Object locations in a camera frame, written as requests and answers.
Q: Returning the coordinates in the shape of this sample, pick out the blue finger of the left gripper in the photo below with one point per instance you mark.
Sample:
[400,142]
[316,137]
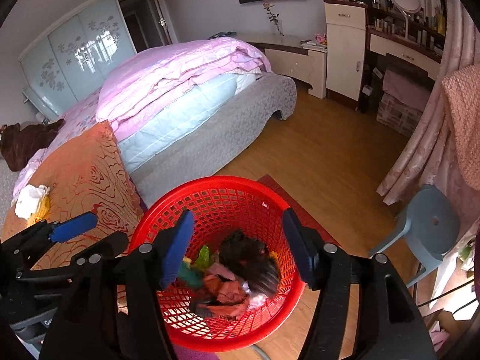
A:
[109,247]
[64,232]

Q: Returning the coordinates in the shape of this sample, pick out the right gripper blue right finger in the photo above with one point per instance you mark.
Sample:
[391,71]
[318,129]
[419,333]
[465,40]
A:
[305,245]

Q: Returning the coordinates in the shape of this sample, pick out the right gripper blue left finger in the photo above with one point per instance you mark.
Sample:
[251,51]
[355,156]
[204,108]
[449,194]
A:
[170,246]

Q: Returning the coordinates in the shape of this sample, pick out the green yellow scouring sponge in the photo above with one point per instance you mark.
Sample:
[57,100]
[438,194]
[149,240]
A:
[189,276]

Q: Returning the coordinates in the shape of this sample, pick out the white tissue paper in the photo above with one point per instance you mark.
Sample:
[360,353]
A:
[29,199]

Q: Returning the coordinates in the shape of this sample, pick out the green pea snack bag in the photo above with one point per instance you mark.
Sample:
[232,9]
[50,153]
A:
[205,259]

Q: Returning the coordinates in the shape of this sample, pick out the dark bedroom door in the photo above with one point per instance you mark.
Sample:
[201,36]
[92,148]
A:
[146,23]

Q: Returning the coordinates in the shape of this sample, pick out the orange rose pattern tablecloth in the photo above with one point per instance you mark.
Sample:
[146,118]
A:
[87,174]

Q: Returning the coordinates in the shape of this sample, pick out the red plastic mesh basket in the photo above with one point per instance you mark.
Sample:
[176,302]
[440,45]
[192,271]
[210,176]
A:
[222,205]

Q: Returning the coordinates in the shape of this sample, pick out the brown plush bear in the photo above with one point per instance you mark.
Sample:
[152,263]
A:
[19,144]

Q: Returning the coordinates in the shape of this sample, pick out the blue grey plastic stool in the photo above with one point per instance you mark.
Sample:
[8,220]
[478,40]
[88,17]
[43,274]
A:
[429,225]

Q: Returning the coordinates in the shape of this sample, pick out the bed with grey base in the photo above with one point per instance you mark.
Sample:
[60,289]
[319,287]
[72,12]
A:
[195,136]

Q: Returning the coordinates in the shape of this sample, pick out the pink curtain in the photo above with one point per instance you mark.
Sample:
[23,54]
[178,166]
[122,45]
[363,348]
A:
[427,148]

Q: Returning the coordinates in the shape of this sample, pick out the glass sliding door wardrobe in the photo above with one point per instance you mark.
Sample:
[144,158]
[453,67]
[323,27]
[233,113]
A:
[74,56]

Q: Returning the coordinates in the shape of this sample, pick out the pink folded quilt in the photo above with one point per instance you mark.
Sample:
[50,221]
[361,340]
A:
[142,86]

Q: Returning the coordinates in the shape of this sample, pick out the purple cushioned vanity stool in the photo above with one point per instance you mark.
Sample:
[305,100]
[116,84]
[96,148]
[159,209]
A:
[405,90]

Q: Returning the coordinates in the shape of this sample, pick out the low white tv cabinet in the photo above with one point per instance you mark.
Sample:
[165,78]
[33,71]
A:
[288,57]

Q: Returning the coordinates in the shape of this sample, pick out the pink knitted garment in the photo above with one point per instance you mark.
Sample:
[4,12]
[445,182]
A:
[461,89]

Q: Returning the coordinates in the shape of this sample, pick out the white tall cabinet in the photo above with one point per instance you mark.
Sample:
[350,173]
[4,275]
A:
[346,24]

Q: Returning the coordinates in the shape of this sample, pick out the rose in glass vase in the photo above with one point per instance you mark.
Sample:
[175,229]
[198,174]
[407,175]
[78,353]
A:
[273,17]

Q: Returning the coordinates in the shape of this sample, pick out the dressing table with mirror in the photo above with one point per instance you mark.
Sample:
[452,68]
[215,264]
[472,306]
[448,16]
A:
[418,58]

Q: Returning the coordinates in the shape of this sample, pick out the round white vanity mirror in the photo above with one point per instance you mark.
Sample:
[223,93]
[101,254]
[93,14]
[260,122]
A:
[407,8]

